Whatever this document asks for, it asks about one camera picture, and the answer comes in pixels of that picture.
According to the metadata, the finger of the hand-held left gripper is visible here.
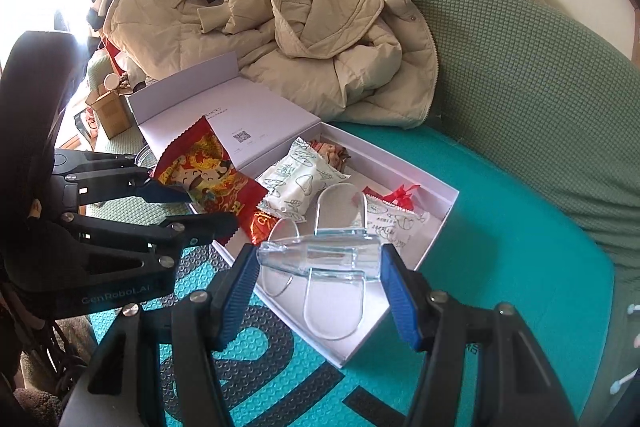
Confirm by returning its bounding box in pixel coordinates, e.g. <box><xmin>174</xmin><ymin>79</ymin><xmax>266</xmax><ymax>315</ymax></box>
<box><xmin>52</xmin><ymin>149</ymin><xmax>193</xmax><ymax>208</ymax></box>
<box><xmin>60</xmin><ymin>211</ymin><xmax>240</xmax><ymax>280</ymax></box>

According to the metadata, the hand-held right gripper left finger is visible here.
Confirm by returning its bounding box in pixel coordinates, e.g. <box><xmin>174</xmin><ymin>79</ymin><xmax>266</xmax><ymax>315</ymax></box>
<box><xmin>60</xmin><ymin>243</ymin><xmax>262</xmax><ymax>427</ymax></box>

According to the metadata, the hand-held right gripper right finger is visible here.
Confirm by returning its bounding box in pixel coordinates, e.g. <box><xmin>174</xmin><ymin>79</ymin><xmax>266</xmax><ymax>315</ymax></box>
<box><xmin>380</xmin><ymin>243</ymin><xmax>586</xmax><ymax>427</ymax></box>

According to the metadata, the red figure snack packet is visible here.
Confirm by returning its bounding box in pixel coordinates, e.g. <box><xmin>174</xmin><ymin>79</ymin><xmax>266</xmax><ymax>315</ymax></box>
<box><xmin>248</xmin><ymin>209</ymin><xmax>281</xmax><ymax>245</ymax></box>
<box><xmin>152</xmin><ymin>117</ymin><xmax>268</xmax><ymax>245</ymax></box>

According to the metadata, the small white snack packet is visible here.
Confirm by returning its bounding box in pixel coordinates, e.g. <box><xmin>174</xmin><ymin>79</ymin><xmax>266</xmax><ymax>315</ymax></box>
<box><xmin>362</xmin><ymin>187</ymin><xmax>431</xmax><ymax>248</ymax></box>

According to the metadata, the red plastic flower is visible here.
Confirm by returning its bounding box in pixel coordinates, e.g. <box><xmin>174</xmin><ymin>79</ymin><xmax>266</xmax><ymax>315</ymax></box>
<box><xmin>382</xmin><ymin>181</ymin><xmax>420</xmax><ymax>212</ymax></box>

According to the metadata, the large white snack packet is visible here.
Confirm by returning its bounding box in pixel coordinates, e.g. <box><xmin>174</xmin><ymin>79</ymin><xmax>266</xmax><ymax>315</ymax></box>
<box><xmin>256</xmin><ymin>137</ymin><xmax>351</xmax><ymax>224</ymax></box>

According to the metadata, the white gift box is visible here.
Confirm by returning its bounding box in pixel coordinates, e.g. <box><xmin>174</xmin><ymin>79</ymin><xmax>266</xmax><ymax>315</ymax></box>
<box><xmin>125</xmin><ymin>52</ymin><xmax>460</xmax><ymax>370</ymax></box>

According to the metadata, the brown snack packet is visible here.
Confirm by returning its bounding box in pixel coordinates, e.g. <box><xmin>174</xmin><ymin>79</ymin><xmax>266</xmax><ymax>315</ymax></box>
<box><xmin>307</xmin><ymin>139</ymin><xmax>351</xmax><ymax>170</ymax></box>

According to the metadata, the person's left forearm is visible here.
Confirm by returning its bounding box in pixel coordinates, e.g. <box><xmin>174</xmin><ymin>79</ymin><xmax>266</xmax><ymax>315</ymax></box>
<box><xmin>0</xmin><ymin>31</ymin><xmax>86</xmax><ymax>208</ymax></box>

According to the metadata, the person's left hand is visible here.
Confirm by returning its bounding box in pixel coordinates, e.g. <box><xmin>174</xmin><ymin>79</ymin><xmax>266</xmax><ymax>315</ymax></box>
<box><xmin>0</xmin><ymin>199</ymin><xmax>68</xmax><ymax>293</ymax></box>

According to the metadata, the small brown paper box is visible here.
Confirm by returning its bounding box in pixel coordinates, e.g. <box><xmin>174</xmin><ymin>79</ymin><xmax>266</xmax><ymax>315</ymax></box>
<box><xmin>85</xmin><ymin>87</ymin><xmax>133</xmax><ymax>140</ymax></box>

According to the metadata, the red printed carton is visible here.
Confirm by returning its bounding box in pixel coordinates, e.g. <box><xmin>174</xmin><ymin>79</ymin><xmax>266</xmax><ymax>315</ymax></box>
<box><xmin>75</xmin><ymin>107</ymin><xmax>101</xmax><ymax>140</ymax></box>

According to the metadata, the teal bubble mailer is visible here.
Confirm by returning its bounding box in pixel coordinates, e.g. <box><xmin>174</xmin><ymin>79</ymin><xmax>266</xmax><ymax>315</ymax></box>
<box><xmin>87</xmin><ymin>119</ymin><xmax>615</xmax><ymax>427</ymax></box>

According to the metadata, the red paper bag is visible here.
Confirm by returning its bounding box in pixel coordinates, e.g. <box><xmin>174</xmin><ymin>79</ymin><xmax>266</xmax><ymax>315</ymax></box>
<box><xmin>97</xmin><ymin>37</ymin><xmax>123</xmax><ymax>78</ymax></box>

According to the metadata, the beige quilted jacket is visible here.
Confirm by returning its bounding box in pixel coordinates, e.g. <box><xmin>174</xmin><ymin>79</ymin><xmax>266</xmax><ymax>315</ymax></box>
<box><xmin>102</xmin><ymin>0</ymin><xmax>440</xmax><ymax>130</ymax></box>

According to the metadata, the white rack with pastel tips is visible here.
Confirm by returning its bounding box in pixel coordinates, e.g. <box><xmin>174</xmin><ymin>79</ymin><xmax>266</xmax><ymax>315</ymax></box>
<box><xmin>607</xmin><ymin>302</ymin><xmax>640</xmax><ymax>395</ymax></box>

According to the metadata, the green covered sofa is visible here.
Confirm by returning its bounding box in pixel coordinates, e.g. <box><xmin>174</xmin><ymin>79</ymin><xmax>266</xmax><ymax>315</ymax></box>
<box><xmin>85</xmin><ymin>0</ymin><xmax>640</xmax><ymax>427</ymax></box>

